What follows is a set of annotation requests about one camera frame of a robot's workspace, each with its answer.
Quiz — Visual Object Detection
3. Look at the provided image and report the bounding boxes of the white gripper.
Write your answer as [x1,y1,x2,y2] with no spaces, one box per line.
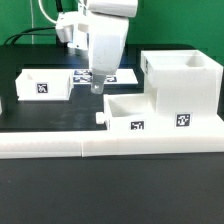
[89,14,129,94]

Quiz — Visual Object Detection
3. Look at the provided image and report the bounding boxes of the white front drawer tray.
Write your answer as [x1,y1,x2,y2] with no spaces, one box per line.
[96,93,156,131]

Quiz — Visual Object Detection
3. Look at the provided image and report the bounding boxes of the white drawer tray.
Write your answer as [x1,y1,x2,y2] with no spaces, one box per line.
[15,69,74,101]
[96,93,156,131]

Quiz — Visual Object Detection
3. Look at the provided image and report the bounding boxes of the white drawer cabinet box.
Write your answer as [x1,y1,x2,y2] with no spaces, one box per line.
[140,50,223,127]

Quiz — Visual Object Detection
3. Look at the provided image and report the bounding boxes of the white rear drawer tray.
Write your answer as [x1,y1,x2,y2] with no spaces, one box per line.
[15,69,74,101]

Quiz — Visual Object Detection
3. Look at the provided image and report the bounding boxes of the white marker tag sheet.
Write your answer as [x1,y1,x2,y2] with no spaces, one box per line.
[73,69,138,85]

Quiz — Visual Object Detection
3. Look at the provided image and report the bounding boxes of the white L-shaped border fence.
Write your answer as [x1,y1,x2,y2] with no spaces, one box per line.
[0,116,224,159]

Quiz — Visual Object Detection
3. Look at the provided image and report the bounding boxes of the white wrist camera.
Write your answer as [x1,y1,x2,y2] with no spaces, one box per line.
[55,12,88,51]

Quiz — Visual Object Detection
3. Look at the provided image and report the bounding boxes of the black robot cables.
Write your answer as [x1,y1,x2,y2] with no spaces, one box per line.
[3,0,74,46]

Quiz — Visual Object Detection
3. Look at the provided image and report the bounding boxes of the white camera cable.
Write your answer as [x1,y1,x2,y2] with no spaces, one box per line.
[38,0,59,25]

